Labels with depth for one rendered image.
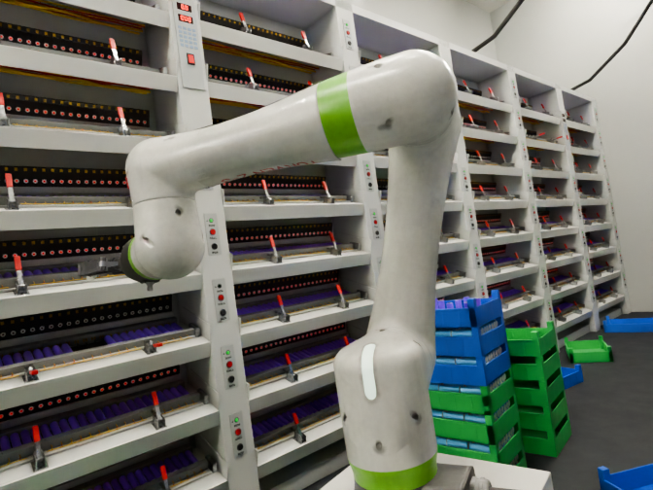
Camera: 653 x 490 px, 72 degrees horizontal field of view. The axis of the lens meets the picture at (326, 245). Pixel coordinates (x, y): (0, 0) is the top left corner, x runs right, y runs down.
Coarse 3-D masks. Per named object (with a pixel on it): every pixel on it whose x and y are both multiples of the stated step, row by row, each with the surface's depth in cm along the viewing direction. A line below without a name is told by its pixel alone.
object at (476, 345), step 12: (444, 336) 129; (456, 336) 126; (468, 336) 124; (480, 336) 123; (492, 336) 128; (504, 336) 136; (444, 348) 129; (456, 348) 126; (468, 348) 124; (480, 348) 122; (492, 348) 127
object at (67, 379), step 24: (168, 312) 137; (24, 336) 113; (48, 336) 116; (96, 360) 111; (120, 360) 112; (144, 360) 114; (168, 360) 119; (192, 360) 123; (0, 384) 97; (24, 384) 98; (48, 384) 100; (72, 384) 104; (96, 384) 107; (0, 408) 95
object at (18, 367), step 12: (156, 336) 121; (168, 336) 124; (180, 336) 125; (96, 348) 112; (108, 348) 113; (120, 348) 115; (36, 360) 104; (48, 360) 105; (60, 360) 106; (72, 360) 108; (84, 360) 109; (0, 372) 99; (12, 372) 100
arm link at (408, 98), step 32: (384, 64) 58; (416, 64) 57; (320, 96) 61; (352, 96) 59; (384, 96) 57; (416, 96) 56; (448, 96) 58; (352, 128) 60; (384, 128) 59; (416, 128) 59
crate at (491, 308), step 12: (444, 300) 149; (468, 300) 123; (492, 300) 132; (444, 312) 128; (456, 312) 126; (468, 312) 123; (480, 312) 125; (492, 312) 131; (444, 324) 128; (456, 324) 126; (468, 324) 124; (480, 324) 124
